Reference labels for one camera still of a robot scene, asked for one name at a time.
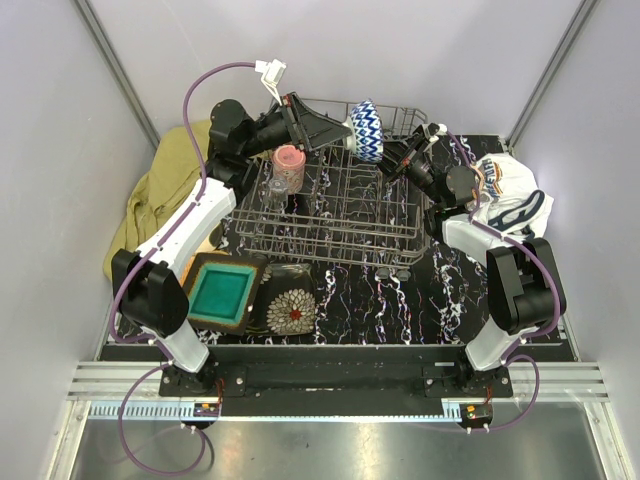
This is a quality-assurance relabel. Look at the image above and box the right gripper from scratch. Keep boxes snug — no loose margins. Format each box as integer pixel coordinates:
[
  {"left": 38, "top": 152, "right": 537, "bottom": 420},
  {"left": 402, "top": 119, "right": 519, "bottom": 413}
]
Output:
[{"left": 362, "top": 134, "right": 444, "bottom": 208}]

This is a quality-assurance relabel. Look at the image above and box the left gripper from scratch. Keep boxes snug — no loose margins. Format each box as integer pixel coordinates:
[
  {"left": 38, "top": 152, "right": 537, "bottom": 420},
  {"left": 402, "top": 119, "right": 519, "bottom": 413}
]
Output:
[{"left": 241, "top": 93, "right": 352, "bottom": 160}]

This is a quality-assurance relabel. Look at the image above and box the red patterned bowl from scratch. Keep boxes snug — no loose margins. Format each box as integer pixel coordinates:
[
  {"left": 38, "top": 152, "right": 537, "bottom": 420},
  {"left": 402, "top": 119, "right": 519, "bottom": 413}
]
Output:
[{"left": 343, "top": 99, "right": 384, "bottom": 164}]

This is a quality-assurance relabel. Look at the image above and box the pink skull pattern mug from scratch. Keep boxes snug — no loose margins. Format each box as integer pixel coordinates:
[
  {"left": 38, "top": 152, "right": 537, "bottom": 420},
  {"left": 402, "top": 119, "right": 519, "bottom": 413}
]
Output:
[{"left": 272, "top": 145, "right": 306, "bottom": 195}]

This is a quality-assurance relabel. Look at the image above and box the clear drinking glass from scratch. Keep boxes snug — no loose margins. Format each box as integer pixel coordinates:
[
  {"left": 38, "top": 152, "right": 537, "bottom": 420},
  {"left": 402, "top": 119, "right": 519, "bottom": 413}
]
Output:
[{"left": 264, "top": 178, "right": 288, "bottom": 211}]

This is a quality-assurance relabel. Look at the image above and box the teal square ceramic dish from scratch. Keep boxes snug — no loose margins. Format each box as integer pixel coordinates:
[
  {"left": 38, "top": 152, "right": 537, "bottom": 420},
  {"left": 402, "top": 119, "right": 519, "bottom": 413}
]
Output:
[{"left": 183, "top": 252, "right": 267, "bottom": 336}]

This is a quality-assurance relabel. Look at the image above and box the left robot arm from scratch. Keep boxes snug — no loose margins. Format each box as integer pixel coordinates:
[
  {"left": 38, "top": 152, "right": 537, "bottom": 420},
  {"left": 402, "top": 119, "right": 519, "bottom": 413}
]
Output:
[{"left": 109, "top": 93, "right": 354, "bottom": 396}]

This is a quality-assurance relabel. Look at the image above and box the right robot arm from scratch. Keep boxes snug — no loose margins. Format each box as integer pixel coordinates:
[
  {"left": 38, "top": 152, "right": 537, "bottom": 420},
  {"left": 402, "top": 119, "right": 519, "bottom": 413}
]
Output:
[{"left": 378, "top": 126, "right": 567, "bottom": 397}]

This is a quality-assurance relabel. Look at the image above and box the white printed t-shirt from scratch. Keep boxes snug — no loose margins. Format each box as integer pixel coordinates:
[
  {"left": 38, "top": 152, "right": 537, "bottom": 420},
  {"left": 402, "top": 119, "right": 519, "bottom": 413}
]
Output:
[{"left": 471, "top": 153, "right": 554, "bottom": 240}]

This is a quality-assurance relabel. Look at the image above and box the olive green cloth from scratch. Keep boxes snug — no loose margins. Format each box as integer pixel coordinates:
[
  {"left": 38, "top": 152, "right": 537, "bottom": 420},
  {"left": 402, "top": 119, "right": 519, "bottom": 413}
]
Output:
[{"left": 103, "top": 126, "right": 201, "bottom": 278}]

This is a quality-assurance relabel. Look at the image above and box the black floral square plate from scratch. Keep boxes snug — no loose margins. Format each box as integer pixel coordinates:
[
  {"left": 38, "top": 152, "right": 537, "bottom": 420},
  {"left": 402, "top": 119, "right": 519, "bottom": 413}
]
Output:
[{"left": 245, "top": 263, "right": 316, "bottom": 336}]

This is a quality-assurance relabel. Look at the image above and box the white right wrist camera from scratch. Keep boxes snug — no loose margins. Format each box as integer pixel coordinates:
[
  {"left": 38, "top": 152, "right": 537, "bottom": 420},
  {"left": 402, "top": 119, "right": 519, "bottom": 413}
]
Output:
[{"left": 422, "top": 123, "right": 448, "bottom": 144}]

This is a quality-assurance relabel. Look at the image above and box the grey wire dish rack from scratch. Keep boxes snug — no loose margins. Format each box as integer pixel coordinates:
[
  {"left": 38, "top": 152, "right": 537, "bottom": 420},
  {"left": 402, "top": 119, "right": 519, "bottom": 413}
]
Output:
[{"left": 230, "top": 97, "right": 431, "bottom": 269}]

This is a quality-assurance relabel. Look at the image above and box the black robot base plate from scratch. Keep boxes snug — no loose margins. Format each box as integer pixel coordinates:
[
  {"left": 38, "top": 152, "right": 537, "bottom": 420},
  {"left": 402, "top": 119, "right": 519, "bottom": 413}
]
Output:
[{"left": 159, "top": 345, "right": 513, "bottom": 419}]

